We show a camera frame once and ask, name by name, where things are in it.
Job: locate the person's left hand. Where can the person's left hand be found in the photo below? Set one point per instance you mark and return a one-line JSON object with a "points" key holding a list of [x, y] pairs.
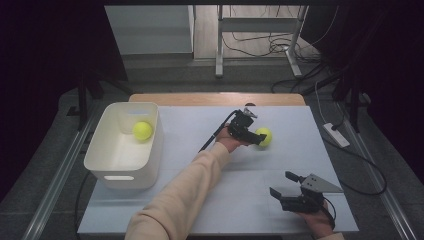
{"points": [[228, 141]]}

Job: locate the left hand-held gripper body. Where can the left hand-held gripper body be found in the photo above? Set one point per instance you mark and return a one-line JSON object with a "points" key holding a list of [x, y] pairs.
{"points": [[240, 125]]}

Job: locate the white cabinet panel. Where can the white cabinet panel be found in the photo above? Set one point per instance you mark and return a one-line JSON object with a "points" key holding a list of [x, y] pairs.
{"points": [[150, 30]]}

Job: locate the aluminium rail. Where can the aluminium rail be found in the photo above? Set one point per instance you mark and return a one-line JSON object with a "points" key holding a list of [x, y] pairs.
{"points": [[380, 186], [60, 173]]}

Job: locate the black metal stand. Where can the black metal stand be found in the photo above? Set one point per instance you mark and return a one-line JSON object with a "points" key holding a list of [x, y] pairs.
{"points": [[354, 100], [82, 100]]}

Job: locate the white table board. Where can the white table board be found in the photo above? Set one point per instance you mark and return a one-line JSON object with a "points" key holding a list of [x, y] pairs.
{"points": [[253, 216]]}

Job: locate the black plug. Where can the black plug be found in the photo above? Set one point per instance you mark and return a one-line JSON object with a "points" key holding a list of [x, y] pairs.
{"points": [[337, 126]]}

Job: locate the white desk frame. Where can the white desk frame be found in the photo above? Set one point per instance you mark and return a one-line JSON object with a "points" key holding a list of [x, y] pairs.
{"points": [[256, 25]]}

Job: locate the plain yellow tennis ball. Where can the plain yellow tennis ball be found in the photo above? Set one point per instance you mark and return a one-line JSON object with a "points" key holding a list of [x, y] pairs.
{"points": [[266, 135]]}

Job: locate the white plastic basket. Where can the white plastic basket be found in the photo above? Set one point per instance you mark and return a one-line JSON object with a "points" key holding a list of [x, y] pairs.
{"points": [[116, 160]]}

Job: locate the tennis ball with black mark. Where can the tennis ball with black mark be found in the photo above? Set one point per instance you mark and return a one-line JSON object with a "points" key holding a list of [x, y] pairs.
{"points": [[142, 130]]}

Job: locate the person's right hand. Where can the person's right hand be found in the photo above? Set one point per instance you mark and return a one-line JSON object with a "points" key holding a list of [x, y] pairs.
{"points": [[320, 223]]}

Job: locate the white power strip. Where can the white power strip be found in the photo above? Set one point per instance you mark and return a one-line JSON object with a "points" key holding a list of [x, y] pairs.
{"points": [[336, 135]]}

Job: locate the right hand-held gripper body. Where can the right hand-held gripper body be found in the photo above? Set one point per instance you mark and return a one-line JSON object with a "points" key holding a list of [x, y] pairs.
{"points": [[306, 203]]}

